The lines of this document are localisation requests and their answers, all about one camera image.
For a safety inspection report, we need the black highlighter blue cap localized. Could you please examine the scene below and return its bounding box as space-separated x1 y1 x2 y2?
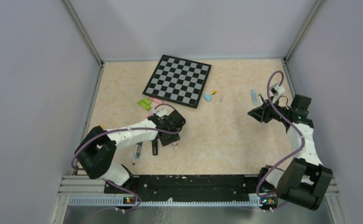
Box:
152 140 158 156

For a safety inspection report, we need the light blue highlighter body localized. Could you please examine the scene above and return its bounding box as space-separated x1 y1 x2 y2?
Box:
250 89 258 105

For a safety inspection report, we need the light blue highlighter cap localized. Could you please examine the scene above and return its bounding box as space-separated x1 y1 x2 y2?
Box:
204 94 212 101

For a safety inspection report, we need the green ink clear pen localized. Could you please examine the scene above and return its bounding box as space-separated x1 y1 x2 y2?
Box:
258 94 264 104

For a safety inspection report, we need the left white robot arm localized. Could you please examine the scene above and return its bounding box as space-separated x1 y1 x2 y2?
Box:
73 109 186 193

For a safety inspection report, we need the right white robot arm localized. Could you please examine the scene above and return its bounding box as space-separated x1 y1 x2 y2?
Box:
248 94 333 210

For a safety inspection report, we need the pink highlighter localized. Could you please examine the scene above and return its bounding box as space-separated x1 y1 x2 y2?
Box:
148 97 163 105

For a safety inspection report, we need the black grey chessboard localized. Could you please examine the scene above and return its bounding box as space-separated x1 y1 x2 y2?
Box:
143 55 212 108

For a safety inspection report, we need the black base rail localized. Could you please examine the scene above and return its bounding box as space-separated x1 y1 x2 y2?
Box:
121 174 263 194

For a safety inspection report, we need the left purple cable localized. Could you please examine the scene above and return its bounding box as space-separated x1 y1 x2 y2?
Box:
71 103 182 214

